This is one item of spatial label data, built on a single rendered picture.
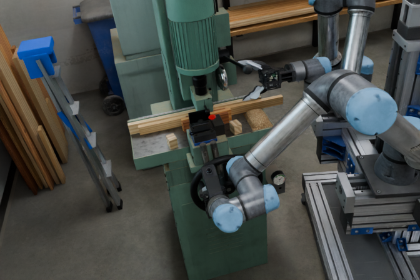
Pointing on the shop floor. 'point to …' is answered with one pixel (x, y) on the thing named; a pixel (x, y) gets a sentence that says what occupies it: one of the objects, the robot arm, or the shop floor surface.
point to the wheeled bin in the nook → (103, 48)
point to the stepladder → (69, 113)
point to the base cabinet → (215, 238)
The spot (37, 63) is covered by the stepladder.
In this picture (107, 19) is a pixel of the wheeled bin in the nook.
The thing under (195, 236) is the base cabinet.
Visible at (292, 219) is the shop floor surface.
